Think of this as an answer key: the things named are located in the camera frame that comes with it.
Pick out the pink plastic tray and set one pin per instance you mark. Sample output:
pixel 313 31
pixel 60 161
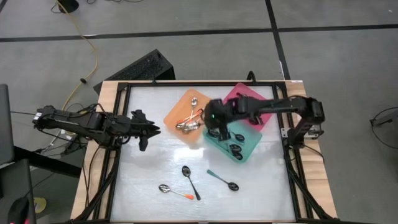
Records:
pixel 239 91

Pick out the black computer monitor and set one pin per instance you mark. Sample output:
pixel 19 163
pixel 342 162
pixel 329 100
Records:
pixel 6 124

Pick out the black desk beam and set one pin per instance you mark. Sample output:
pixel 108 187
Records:
pixel 46 161

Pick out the teal plastic tray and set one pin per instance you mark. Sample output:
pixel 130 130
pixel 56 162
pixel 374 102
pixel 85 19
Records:
pixel 248 143

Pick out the black mount bracket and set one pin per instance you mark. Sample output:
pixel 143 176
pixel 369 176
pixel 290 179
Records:
pixel 251 77

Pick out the black computer mouse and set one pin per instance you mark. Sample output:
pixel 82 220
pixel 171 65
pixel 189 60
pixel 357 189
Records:
pixel 18 211

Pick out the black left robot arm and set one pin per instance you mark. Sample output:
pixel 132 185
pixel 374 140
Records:
pixel 81 124

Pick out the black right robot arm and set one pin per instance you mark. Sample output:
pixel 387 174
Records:
pixel 289 109

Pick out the grey floor box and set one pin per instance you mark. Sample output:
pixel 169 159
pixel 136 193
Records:
pixel 387 119

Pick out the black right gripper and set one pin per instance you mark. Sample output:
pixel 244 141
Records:
pixel 219 113

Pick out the black round floor stand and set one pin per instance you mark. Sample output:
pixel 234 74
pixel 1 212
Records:
pixel 68 5

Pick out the yellow floor sticker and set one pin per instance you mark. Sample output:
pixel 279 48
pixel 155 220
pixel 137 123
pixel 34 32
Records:
pixel 40 205

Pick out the orange plastic tray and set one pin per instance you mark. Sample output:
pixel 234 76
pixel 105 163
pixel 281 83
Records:
pixel 180 109

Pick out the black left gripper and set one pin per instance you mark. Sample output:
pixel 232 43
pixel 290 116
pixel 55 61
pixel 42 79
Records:
pixel 133 129

